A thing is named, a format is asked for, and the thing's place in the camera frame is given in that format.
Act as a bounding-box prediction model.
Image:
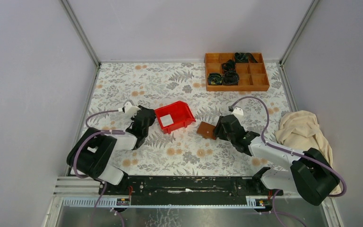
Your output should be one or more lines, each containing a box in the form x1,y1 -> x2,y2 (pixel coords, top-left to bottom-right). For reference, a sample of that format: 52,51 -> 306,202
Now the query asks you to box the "brown leather card holder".
197,122 -> 216,140

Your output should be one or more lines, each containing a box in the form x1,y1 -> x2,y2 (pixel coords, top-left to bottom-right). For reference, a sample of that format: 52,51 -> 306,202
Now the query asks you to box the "red plastic bin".
154,101 -> 196,134

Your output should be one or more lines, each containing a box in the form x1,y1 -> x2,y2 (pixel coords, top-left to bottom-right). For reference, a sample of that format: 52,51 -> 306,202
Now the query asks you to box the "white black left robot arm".
66,102 -> 156,194

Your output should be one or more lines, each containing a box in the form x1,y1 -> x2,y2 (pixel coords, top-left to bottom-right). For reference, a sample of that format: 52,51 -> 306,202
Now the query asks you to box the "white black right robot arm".
214,114 -> 341,206

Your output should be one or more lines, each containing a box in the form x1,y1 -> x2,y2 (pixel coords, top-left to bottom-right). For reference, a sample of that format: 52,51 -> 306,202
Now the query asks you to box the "stack of credit cards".
159,114 -> 173,127

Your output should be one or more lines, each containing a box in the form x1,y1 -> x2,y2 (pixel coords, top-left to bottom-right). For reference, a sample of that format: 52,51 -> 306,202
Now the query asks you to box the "floral patterned table mat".
87,62 -> 290,176

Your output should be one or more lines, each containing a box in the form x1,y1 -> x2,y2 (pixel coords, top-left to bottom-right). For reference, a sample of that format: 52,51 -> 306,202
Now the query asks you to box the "dark floral rolled cloth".
207,73 -> 223,86

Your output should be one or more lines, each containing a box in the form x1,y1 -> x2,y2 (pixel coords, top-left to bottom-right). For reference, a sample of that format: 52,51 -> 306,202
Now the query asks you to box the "wooden compartment tray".
205,52 -> 270,92

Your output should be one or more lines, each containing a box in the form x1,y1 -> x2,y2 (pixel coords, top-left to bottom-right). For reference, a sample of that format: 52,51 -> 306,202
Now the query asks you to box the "beige crumpled cloth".
274,110 -> 342,195

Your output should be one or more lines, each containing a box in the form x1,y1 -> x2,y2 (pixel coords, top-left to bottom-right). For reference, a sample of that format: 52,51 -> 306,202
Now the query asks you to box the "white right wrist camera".
228,106 -> 244,117

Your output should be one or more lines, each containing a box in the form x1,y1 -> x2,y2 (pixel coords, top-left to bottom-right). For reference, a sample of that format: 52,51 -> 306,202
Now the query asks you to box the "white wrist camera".
228,106 -> 244,117
118,100 -> 141,116

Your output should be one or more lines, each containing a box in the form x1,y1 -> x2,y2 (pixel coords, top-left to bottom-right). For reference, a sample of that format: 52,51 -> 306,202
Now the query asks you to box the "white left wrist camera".
118,100 -> 141,116

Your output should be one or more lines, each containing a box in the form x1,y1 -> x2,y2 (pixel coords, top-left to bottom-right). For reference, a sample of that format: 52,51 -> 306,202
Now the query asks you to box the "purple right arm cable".
230,96 -> 347,227

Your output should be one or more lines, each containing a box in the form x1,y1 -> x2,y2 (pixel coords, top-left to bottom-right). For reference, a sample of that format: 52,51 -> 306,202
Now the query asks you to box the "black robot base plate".
99,175 -> 283,206

